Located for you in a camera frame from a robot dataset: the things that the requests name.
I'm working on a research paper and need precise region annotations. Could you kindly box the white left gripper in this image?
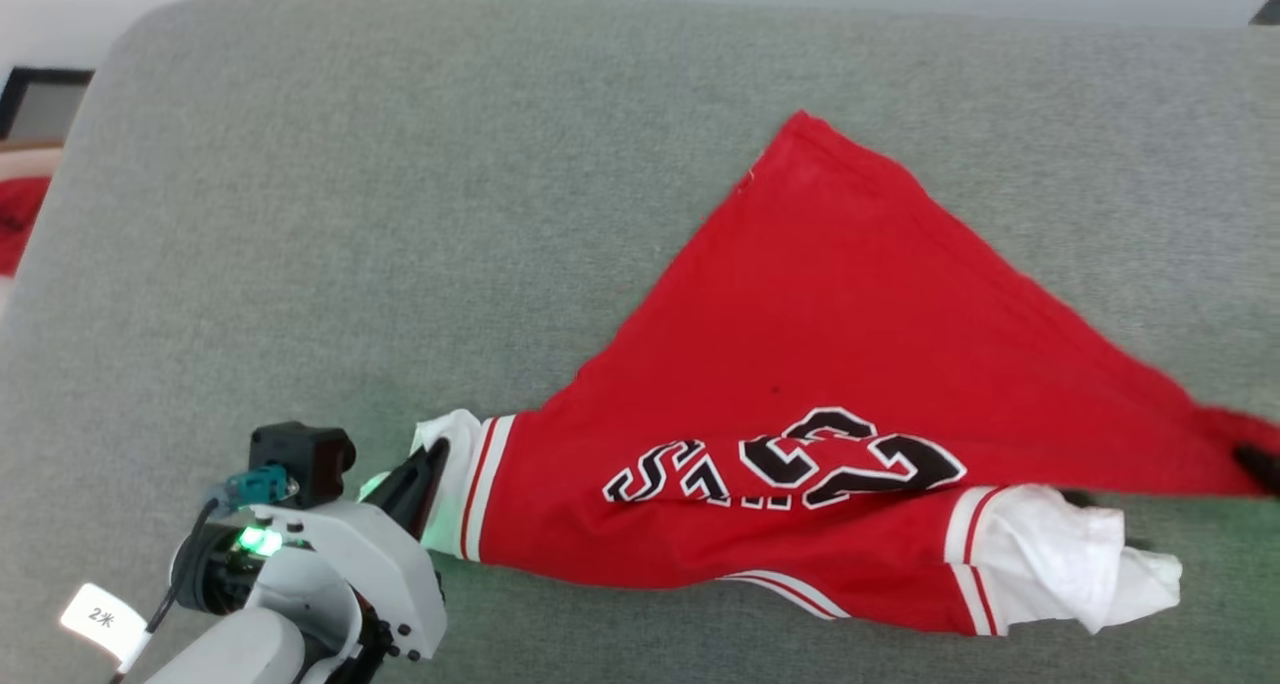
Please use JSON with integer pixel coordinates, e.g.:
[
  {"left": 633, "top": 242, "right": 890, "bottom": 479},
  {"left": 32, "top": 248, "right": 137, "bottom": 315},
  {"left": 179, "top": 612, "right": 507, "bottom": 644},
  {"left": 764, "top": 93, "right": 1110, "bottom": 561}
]
[{"left": 240, "top": 439, "right": 451, "bottom": 662}]

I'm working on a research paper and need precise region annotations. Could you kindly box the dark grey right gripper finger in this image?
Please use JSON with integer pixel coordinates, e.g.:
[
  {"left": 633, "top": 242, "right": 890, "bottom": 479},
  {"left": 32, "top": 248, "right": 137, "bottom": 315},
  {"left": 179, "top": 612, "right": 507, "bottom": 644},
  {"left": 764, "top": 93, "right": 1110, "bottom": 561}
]
[{"left": 1235, "top": 446, "right": 1280, "bottom": 495}]

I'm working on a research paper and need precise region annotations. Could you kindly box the red and white basketball jersey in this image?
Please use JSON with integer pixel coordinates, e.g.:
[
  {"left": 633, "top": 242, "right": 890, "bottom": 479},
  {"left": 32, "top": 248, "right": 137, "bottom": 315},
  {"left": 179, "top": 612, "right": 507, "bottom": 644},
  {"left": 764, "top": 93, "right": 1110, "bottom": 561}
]
[{"left": 410, "top": 111, "right": 1280, "bottom": 637}]

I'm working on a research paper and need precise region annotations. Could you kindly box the red cloth item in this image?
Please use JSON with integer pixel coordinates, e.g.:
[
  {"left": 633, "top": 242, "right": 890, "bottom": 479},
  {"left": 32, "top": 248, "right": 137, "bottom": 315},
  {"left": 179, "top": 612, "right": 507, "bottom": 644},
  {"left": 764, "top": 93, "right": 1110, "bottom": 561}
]
[{"left": 0, "top": 176, "right": 51, "bottom": 277}]

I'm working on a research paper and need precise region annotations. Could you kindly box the black framed panel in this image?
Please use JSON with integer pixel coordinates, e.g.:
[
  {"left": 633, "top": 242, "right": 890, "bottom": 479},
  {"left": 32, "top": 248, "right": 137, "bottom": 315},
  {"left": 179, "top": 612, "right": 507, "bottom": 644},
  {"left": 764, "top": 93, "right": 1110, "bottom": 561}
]
[{"left": 0, "top": 67, "right": 96, "bottom": 143}]

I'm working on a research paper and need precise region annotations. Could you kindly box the black cable with teal plug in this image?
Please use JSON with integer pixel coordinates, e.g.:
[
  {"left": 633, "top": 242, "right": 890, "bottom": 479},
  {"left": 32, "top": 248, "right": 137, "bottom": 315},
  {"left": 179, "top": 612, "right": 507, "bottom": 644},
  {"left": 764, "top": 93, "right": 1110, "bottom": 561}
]
[{"left": 108, "top": 467, "right": 291, "bottom": 684}]

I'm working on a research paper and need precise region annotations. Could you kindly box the white cable label tag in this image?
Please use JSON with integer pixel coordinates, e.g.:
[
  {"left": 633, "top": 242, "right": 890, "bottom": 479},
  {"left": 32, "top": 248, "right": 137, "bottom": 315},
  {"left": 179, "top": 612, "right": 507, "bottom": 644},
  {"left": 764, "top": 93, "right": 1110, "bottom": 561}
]
[{"left": 60, "top": 584, "right": 151, "bottom": 665}]

